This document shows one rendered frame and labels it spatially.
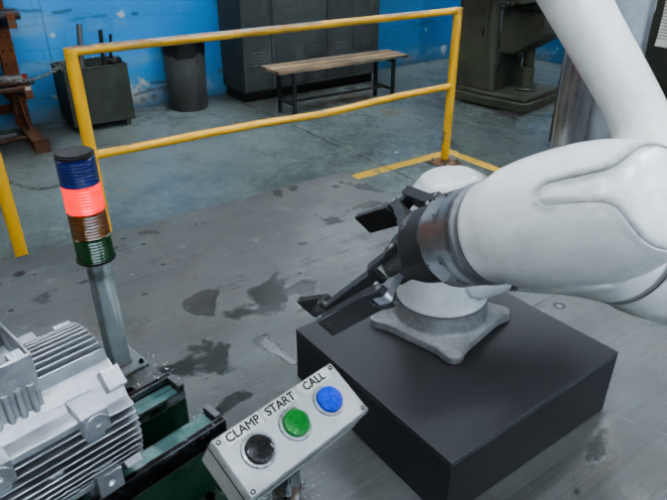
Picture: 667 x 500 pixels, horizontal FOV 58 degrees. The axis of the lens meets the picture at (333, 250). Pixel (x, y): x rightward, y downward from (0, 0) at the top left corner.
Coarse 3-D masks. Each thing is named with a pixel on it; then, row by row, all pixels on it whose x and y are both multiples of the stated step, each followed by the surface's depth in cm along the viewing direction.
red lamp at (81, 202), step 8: (64, 192) 94; (72, 192) 94; (80, 192) 94; (88, 192) 94; (96, 192) 96; (64, 200) 96; (72, 200) 94; (80, 200) 94; (88, 200) 95; (96, 200) 96; (72, 208) 95; (80, 208) 95; (88, 208) 95; (96, 208) 96
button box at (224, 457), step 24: (312, 384) 67; (336, 384) 69; (264, 408) 64; (288, 408) 64; (312, 408) 66; (360, 408) 68; (240, 432) 61; (264, 432) 62; (312, 432) 64; (336, 432) 65; (216, 456) 60; (240, 456) 60; (288, 456) 61; (312, 456) 65; (216, 480) 62; (240, 480) 58; (264, 480) 59
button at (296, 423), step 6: (288, 414) 63; (294, 414) 64; (300, 414) 64; (306, 414) 64; (282, 420) 63; (288, 420) 63; (294, 420) 63; (300, 420) 63; (306, 420) 64; (288, 426) 62; (294, 426) 63; (300, 426) 63; (306, 426) 63; (288, 432) 62; (294, 432) 62; (300, 432) 63; (306, 432) 63
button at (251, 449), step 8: (248, 440) 60; (256, 440) 60; (264, 440) 61; (248, 448) 60; (256, 448) 60; (264, 448) 60; (272, 448) 60; (248, 456) 59; (256, 456) 59; (264, 456) 60; (272, 456) 60
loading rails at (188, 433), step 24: (168, 384) 92; (144, 408) 87; (168, 408) 89; (144, 432) 87; (168, 432) 91; (192, 432) 83; (216, 432) 83; (144, 456) 79; (168, 456) 78; (192, 456) 81; (144, 480) 76; (168, 480) 79; (192, 480) 83
